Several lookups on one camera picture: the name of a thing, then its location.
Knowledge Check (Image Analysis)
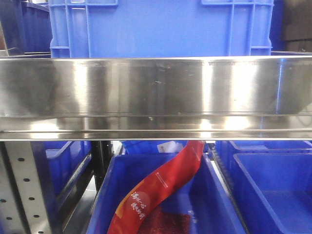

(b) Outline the blue bin under shelf center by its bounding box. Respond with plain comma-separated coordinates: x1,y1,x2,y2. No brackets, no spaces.
86,153,245,234

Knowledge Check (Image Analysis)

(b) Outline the blue bin under shelf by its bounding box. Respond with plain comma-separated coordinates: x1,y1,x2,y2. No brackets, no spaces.
86,153,245,234
215,140,312,234
31,140,92,210

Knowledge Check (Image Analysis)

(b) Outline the blue bin under shelf left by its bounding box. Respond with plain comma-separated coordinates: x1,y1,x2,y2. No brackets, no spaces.
31,140,92,210

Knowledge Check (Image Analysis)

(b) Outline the blue bin under shelf right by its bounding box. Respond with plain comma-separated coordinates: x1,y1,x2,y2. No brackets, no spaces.
215,140,312,234

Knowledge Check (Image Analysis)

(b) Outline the red snack bag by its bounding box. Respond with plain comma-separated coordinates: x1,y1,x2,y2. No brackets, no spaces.
107,140,205,234

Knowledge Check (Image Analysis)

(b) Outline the stainless steel shelf beam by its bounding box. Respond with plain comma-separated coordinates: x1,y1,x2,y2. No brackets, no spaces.
0,55,312,141

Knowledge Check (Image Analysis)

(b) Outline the large blue crate on shelf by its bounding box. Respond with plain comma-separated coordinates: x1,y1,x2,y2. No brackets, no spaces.
48,0,274,58

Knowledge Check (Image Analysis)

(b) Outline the perforated metal shelf post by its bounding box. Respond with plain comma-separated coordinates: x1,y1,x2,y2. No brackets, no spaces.
0,141,53,234

